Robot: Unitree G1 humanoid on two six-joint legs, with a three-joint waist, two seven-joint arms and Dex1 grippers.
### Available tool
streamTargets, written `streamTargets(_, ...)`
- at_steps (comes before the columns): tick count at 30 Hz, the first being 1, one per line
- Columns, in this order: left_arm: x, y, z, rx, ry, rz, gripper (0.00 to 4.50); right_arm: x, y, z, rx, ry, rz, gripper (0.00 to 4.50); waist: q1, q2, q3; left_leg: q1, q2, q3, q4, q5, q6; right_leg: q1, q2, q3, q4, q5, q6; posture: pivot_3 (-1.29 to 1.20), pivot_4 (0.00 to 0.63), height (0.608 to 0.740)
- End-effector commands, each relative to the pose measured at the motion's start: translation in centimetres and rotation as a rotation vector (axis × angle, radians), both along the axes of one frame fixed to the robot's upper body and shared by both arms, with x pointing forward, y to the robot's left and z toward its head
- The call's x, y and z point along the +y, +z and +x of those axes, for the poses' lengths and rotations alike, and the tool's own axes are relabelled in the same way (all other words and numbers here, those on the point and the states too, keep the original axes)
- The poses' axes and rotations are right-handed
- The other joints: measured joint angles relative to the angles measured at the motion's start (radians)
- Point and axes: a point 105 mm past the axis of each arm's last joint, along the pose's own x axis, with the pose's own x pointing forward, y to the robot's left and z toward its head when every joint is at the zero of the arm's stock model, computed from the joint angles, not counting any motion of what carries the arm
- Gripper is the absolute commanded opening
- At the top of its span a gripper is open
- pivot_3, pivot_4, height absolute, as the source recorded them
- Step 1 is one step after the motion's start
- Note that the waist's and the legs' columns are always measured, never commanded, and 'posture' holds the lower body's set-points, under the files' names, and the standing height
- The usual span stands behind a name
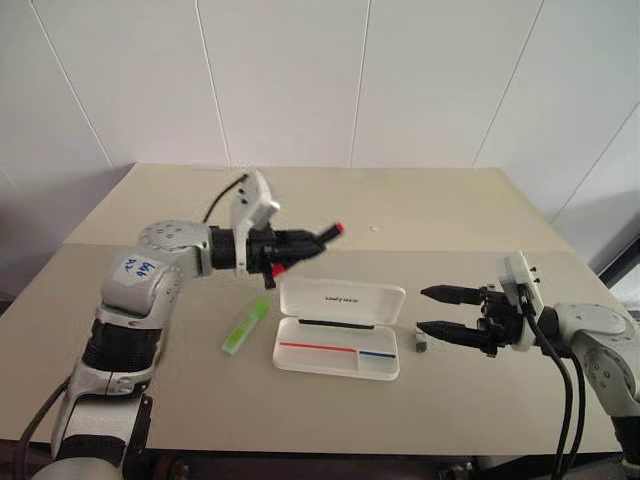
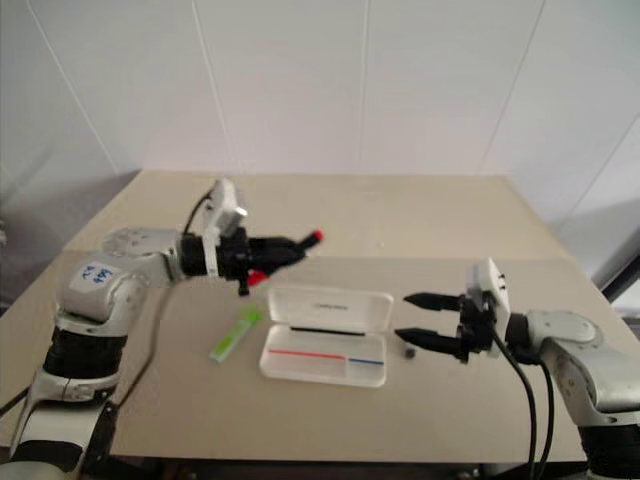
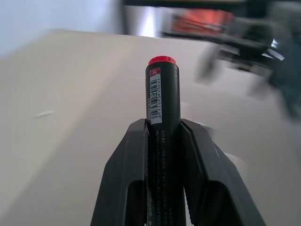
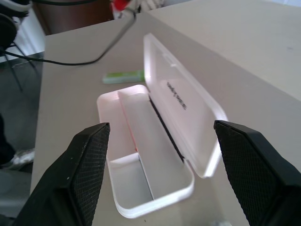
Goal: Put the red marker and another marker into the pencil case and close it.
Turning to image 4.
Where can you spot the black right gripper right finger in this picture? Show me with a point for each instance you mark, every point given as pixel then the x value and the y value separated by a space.
pixel 258 179

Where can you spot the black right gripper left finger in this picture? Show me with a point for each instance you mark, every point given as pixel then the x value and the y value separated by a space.
pixel 70 179

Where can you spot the white plastic pencil case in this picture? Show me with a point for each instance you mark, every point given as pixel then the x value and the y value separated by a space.
pixel 143 122

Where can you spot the grey white shoe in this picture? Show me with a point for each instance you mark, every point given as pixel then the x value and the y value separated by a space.
pixel 22 157

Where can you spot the dark trouser leg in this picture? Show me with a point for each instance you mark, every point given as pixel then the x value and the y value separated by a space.
pixel 4 146

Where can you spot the green white eraser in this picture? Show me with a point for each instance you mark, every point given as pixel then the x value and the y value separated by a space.
pixel 123 77

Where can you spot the black chair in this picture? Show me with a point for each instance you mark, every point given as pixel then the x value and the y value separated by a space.
pixel 5 30

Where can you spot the brown wooden cabinet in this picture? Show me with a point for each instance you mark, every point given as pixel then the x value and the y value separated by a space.
pixel 70 16

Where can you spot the red white object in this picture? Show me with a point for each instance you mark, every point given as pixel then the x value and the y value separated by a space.
pixel 120 4

